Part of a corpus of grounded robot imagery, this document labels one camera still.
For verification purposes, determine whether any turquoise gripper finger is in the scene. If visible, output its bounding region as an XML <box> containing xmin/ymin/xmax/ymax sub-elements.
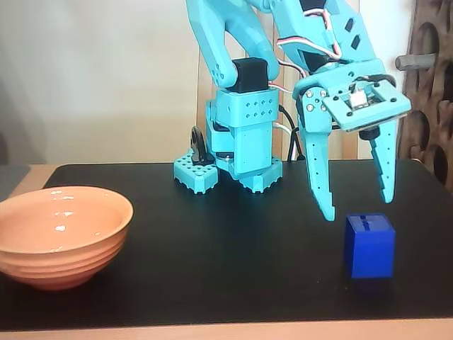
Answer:
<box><xmin>369</xmin><ymin>119</ymin><xmax>400</xmax><ymax>204</ymax></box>
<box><xmin>297</xmin><ymin>84</ymin><xmax>336</xmax><ymax>223</ymax></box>

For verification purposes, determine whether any turquoise gripper body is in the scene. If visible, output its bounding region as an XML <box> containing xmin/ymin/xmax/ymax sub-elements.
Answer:
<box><xmin>292</xmin><ymin>58</ymin><xmax>397</xmax><ymax>99</ymax></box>

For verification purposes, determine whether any blue cube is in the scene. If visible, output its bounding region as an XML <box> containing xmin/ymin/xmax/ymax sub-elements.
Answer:
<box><xmin>344</xmin><ymin>212</ymin><xmax>396</xmax><ymax>281</ymax></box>

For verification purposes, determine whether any orange bowl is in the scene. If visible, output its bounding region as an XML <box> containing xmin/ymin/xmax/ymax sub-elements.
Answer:
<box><xmin>0</xmin><ymin>186</ymin><xmax>134</xmax><ymax>292</ymax></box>

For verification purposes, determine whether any brown perforated panel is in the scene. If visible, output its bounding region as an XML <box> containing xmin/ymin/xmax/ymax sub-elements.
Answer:
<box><xmin>394</xmin><ymin>0</ymin><xmax>453</xmax><ymax>194</ymax></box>

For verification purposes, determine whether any black table clamp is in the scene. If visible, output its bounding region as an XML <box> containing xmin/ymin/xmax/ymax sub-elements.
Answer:
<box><xmin>190</xmin><ymin>125</ymin><xmax>215</xmax><ymax>166</ymax></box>

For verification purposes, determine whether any black mat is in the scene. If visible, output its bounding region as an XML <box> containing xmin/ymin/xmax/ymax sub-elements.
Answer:
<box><xmin>0</xmin><ymin>158</ymin><xmax>453</xmax><ymax>333</ymax></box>

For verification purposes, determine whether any black cable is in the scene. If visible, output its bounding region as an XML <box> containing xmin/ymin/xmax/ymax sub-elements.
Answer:
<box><xmin>278</xmin><ymin>105</ymin><xmax>306</xmax><ymax>162</ymax></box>

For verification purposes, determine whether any red white black servo wire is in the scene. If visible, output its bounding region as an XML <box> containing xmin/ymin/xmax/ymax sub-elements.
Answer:
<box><xmin>268</xmin><ymin>6</ymin><xmax>345</xmax><ymax>94</ymax></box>

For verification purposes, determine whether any grey cylindrical handle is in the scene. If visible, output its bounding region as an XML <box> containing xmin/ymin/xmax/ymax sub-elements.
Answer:
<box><xmin>395</xmin><ymin>53</ymin><xmax>437</xmax><ymax>71</ymax></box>

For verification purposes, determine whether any turquoise robot base plate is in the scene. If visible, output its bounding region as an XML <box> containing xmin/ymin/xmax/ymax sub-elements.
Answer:
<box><xmin>173</xmin><ymin>148</ymin><xmax>285</xmax><ymax>194</ymax></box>

